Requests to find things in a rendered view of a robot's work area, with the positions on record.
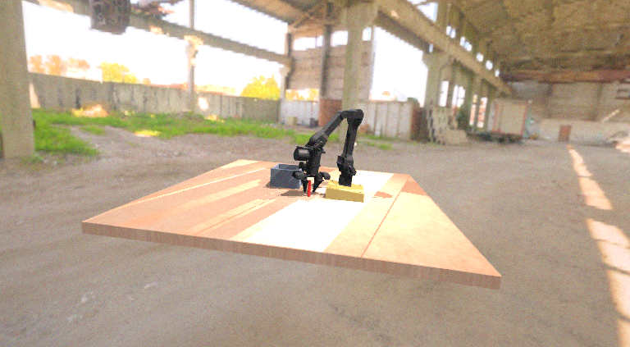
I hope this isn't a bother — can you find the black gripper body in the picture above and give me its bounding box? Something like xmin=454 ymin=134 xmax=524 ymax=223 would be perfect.
xmin=292 ymin=161 xmax=331 ymax=180

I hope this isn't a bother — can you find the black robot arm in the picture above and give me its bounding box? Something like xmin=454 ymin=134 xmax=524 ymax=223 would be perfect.
xmin=294 ymin=108 xmax=364 ymax=187

